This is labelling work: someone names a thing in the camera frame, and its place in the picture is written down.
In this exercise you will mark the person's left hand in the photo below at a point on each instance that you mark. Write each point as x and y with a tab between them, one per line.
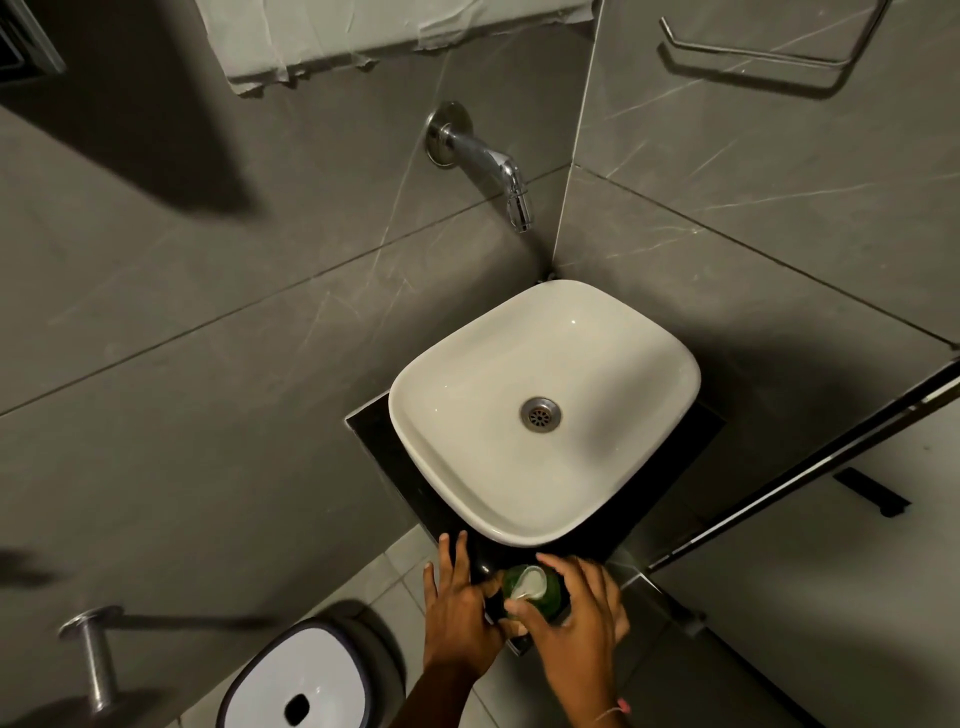
454	630

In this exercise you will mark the person's right hand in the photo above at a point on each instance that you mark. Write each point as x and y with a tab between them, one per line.
581	645

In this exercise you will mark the person's left little finger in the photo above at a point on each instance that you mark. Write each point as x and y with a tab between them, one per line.
430	586

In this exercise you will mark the person's right middle finger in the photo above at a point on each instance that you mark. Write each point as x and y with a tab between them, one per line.
594	581

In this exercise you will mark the person's right little finger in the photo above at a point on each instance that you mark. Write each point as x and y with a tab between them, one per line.
623	621

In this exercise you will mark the person's left thumb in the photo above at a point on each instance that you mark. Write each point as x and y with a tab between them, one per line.
506	630

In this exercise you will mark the person's right thumb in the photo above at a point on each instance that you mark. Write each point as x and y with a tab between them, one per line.
523	613

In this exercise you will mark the person's left middle finger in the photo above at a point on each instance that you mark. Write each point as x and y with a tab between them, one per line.
463	562

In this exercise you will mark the green bottle with white cap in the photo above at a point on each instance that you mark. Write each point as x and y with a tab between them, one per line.
551	596

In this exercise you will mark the person's right forearm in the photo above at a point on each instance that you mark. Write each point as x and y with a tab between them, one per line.
592	718

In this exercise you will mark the person's left forearm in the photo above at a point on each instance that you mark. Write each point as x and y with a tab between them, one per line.
442	697

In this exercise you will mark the pink wrist thread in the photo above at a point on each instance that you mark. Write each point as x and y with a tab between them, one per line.
619	707

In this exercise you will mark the white ceramic sink basin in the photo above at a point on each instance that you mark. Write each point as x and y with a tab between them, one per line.
480	420

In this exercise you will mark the metal sink drain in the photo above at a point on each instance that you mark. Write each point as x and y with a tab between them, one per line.
541	415

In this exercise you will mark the frosted glass door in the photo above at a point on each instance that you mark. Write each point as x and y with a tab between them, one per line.
825	615

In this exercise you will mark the chrome toilet paper holder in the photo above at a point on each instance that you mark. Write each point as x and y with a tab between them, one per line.
96	660

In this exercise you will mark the mirror covered with white paper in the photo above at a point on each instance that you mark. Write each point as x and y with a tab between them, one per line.
375	26

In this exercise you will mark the chrome wall faucet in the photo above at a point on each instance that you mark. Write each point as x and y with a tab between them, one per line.
480	154

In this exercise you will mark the dark window frame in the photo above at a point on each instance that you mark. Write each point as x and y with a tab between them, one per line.
22	37

